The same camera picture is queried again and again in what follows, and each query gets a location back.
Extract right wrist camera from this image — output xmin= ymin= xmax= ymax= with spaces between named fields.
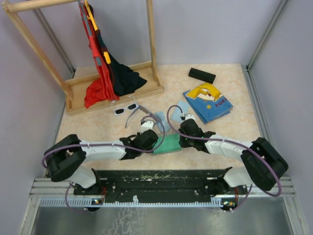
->
xmin=180 ymin=114 xmax=196 ymax=121

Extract yellow clothes hanger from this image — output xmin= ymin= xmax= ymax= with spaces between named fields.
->
xmin=84 ymin=0 xmax=111 ymax=64

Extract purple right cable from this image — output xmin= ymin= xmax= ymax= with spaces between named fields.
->
xmin=167 ymin=105 xmax=282 ymax=213

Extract black glasses case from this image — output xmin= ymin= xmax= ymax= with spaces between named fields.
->
xmin=188 ymin=68 xmax=216 ymax=84

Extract black hanging garment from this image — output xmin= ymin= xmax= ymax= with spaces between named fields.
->
xmin=97 ymin=34 xmax=148 ymax=96

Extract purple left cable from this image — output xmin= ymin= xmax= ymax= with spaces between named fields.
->
xmin=41 ymin=116 xmax=166 ymax=213

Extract light blue flat lens cloth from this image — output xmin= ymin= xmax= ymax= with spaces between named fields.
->
xmin=170 ymin=100 xmax=190 ymax=123

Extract red hanging garment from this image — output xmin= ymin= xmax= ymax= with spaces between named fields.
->
xmin=78 ymin=2 xmax=120 ymax=101

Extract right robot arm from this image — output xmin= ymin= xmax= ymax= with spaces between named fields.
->
xmin=179 ymin=119 xmax=289 ymax=194

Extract grey glasses case green lining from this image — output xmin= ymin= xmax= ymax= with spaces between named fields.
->
xmin=151 ymin=134 xmax=182 ymax=155

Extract grey red clothes hanger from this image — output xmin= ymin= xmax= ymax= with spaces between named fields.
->
xmin=78 ymin=0 xmax=103 ymax=67

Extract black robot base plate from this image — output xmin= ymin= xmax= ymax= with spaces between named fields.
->
xmin=74 ymin=169 xmax=247 ymax=203

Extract light blue lens cloth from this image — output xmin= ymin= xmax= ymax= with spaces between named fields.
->
xmin=155 ymin=111 xmax=170 ymax=133
xmin=170 ymin=100 xmax=190 ymax=123

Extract white sunglasses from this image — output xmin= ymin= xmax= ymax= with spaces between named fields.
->
xmin=111 ymin=95 xmax=138 ymax=116

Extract blue yellow folded cloth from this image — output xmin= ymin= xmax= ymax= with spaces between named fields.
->
xmin=183 ymin=83 xmax=233 ymax=124

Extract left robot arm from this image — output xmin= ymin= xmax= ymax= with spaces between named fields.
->
xmin=43 ymin=130 xmax=158 ymax=194

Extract grey blue sunglasses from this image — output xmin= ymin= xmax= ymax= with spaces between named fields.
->
xmin=125 ymin=105 xmax=151 ymax=129

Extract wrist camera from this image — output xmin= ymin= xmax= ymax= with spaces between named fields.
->
xmin=140 ymin=120 xmax=155 ymax=133
xmin=180 ymin=114 xmax=196 ymax=121

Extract wooden clothes rack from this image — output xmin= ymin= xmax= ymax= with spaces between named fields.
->
xmin=1 ymin=0 xmax=164 ymax=115

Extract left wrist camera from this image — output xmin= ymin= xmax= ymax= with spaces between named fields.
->
xmin=140 ymin=120 xmax=155 ymax=133

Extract purple cable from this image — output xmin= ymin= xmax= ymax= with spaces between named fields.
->
xmin=41 ymin=116 xmax=166 ymax=213
xmin=167 ymin=105 xmax=282 ymax=213

